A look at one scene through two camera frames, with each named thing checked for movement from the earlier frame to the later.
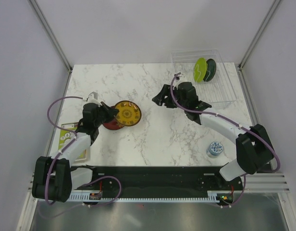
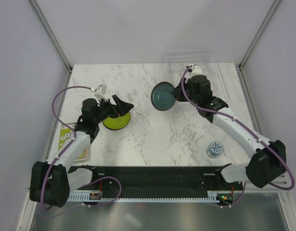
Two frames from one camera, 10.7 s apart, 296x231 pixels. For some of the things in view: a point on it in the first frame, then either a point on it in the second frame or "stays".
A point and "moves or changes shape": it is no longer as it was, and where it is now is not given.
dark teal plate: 211,69 moves or changes shape
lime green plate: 200,70 → 117,122
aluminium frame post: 273,8 stays
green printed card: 66,130 stays
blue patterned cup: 215,149 stays
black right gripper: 159,98 → 178,92
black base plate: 163,180 stays
